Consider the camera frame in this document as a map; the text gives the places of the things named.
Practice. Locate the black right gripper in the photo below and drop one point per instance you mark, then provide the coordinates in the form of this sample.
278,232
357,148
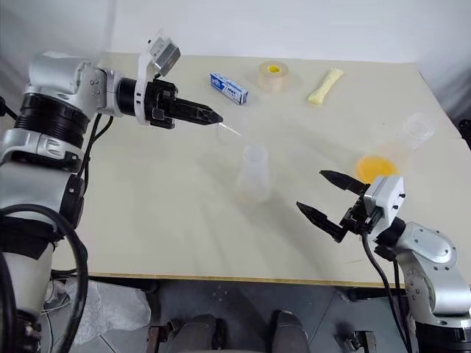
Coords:
357,220

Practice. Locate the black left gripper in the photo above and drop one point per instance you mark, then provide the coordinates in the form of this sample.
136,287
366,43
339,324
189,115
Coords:
162,96

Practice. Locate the thin white stick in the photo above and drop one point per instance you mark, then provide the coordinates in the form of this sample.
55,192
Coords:
230,131

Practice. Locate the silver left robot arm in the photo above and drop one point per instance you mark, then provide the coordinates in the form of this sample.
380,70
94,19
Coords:
55,73

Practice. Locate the clear beaker with orange liquid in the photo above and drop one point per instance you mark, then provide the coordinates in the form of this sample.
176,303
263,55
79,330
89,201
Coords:
377,166

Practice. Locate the clear plastic bottle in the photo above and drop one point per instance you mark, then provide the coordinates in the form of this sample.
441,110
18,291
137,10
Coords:
253,176

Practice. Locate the blue and white small box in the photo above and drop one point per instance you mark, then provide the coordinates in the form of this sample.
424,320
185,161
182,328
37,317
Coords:
228,88

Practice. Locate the clear tape roll yellow core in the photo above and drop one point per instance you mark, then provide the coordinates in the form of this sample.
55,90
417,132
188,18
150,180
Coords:
273,75

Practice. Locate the pale yellow snack packet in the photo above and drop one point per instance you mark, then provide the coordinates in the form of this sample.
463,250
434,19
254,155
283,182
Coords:
325,88

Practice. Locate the dark rounded grey shape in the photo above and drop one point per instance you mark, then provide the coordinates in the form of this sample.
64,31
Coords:
198,332
290,331

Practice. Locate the black object beside table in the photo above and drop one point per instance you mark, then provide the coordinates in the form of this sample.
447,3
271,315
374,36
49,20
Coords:
465,130

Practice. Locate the white crumpled plastic sheet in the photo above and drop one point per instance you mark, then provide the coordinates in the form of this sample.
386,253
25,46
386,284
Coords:
106,312

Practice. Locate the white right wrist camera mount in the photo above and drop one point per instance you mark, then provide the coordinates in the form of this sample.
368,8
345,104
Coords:
386,198

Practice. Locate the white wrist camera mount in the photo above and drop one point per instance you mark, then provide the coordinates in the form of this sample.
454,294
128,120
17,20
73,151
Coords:
386,198
162,55

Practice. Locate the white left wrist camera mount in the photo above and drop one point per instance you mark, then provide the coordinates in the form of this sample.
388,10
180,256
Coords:
162,55

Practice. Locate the dark metal bracket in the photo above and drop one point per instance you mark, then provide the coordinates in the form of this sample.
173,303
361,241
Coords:
158,336
362,342

